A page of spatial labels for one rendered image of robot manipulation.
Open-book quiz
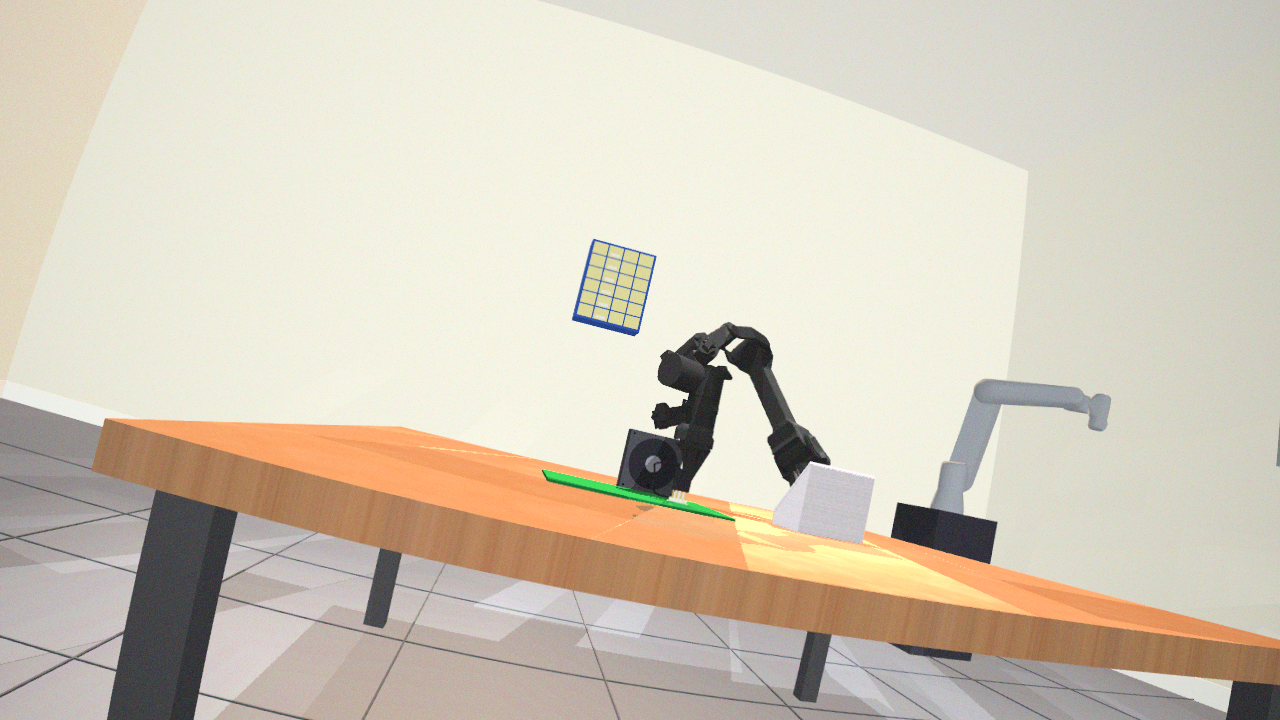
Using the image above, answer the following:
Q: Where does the green circuit board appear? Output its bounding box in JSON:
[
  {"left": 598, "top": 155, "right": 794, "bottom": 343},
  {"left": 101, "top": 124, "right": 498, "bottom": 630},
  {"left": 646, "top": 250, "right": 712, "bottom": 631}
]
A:
[{"left": 541, "top": 469, "right": 735, "bottom": 521}]

